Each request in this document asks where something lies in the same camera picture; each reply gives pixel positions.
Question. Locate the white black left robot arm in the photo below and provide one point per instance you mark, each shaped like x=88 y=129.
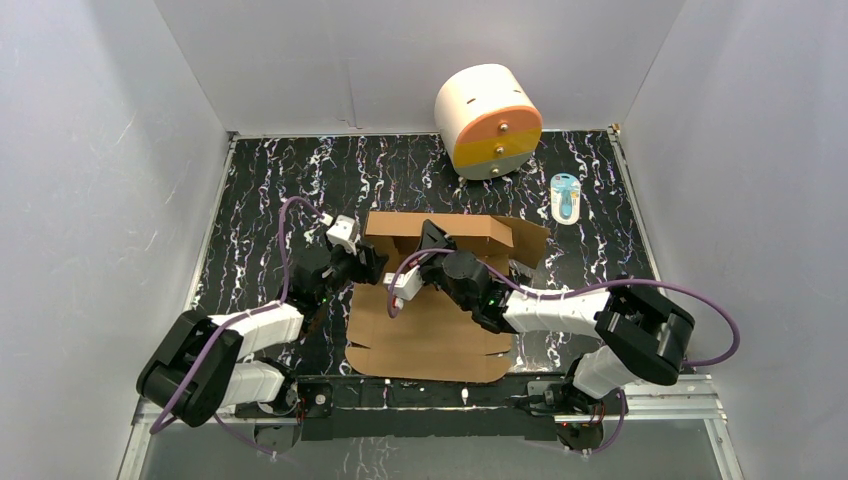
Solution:
x=206 y=362

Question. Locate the blue white packaged item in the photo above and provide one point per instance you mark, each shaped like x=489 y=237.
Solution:
x=565 y=193

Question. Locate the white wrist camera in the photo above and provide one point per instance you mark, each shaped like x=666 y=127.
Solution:
x=342 y=231
x=406 y=287

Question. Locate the white orange yellow cylinder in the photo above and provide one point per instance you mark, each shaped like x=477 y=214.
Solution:
x=487 y=123

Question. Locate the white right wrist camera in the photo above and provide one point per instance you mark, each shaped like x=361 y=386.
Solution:
x=406 y=287

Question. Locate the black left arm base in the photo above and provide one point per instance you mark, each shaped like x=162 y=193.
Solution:
x=298 y=397

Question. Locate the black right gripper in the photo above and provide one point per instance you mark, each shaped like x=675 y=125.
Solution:
x=432 y=237

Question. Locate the brown cardboard box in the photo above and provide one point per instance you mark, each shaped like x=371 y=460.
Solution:
x=432 y=338

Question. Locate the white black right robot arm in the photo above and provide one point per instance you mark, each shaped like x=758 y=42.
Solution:
x=644 y=333

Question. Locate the aluminium frame rail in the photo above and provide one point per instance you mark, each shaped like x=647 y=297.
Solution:
x=358 y=427

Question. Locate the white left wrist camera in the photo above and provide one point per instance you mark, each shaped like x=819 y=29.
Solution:
x=342 y=231

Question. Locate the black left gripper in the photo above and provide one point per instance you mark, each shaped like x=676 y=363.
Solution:
x=365 y=263

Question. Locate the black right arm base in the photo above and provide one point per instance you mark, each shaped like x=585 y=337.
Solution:
x=564 y=398

